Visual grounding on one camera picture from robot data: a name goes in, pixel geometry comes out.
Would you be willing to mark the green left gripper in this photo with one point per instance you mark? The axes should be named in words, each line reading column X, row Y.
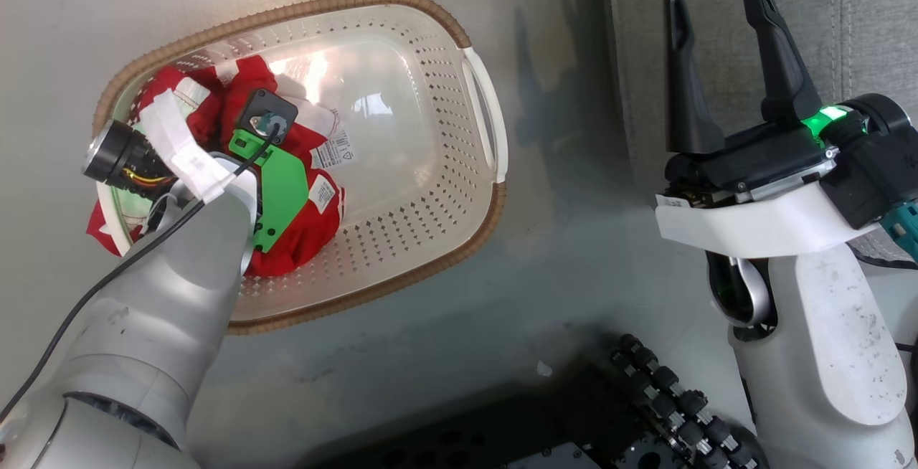
column 281, row 189

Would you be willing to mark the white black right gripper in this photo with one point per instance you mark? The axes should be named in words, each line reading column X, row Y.
column 760, row 221

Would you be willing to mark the red and white garment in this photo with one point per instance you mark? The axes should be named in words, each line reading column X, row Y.
column 315, row 225

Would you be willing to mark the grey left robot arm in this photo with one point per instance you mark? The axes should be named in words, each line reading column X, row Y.
column 143, row 340

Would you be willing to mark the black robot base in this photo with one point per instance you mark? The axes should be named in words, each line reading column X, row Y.
column 516, row 433

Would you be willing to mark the cream perforated laundry basket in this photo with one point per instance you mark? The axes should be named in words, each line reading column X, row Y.
column 401, row 189

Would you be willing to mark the grey fabric sofa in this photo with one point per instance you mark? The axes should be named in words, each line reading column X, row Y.
column 846, row 17

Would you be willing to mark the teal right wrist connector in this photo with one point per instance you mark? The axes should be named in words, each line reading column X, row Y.
column 905, row 229

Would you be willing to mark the black ribbed roller track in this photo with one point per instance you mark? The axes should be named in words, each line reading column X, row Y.
column 674, row 397

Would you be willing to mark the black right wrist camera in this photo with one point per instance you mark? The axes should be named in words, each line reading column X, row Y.
column 875, row 168

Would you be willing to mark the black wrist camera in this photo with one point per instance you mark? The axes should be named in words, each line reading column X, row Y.
column 875, row 168
column 115, row 153

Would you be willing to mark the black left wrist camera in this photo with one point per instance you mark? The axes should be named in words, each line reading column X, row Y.
column 115, row 153

